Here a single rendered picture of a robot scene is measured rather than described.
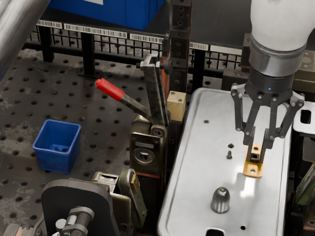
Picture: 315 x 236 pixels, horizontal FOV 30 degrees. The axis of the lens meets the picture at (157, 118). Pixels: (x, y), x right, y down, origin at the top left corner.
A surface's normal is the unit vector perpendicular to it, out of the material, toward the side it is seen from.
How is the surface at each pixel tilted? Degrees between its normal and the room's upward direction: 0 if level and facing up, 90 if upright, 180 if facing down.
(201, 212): 0
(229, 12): 0
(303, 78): 89
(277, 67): 90
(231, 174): 0
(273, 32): 95
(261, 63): 90
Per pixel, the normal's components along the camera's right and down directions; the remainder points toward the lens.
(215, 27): 0.02, -0.72
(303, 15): 0.33, 0.65
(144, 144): -0.22, 0.68
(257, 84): -0.69, 0.50
